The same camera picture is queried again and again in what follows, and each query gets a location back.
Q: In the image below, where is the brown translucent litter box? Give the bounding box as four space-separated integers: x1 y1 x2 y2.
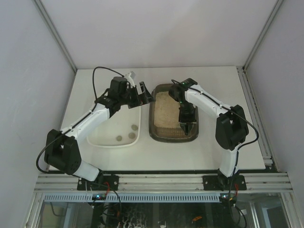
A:
149 84 199 143

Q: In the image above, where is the grey-green clump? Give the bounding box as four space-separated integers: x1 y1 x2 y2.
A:
116 135 122 142
128 133 136 139
131 124 138 131

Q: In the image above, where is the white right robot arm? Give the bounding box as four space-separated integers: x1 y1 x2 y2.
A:
169 78 249 188

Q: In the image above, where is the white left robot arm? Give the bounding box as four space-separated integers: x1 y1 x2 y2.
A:
44 76 154 182

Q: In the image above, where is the white plastic waste tray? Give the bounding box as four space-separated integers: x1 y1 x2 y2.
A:
87 105 141 148

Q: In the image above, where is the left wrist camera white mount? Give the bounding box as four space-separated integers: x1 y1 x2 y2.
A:
124 71 135 87

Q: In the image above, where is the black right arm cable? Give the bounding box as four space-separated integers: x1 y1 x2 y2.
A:
171 79 259 198

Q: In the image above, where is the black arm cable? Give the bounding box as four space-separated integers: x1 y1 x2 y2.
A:
171 79 259 198
35 66 126 174

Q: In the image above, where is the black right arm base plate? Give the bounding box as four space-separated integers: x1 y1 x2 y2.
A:
202 174 247 191

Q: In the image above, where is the right side aluminium rail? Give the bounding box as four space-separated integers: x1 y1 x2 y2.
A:
236 66 278 173

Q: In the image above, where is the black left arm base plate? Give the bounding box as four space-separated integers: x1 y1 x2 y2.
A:
77 174 119 191

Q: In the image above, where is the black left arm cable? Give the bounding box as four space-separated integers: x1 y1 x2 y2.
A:
35 66 126 174

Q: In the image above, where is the slotted grey cable duct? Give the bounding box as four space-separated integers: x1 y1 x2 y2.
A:
44 193 221 203

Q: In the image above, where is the aluminium front frame rail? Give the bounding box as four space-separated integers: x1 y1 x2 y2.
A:
34 173 293 193

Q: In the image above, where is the left aluminium corner post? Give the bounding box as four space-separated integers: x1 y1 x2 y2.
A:
32 0 77 73

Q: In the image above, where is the aluminium corner post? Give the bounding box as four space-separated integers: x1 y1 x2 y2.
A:
32 0 77 73
242 0 285 71

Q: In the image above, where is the right aluminium corner post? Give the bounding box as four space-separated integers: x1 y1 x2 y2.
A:
242 0 285 71

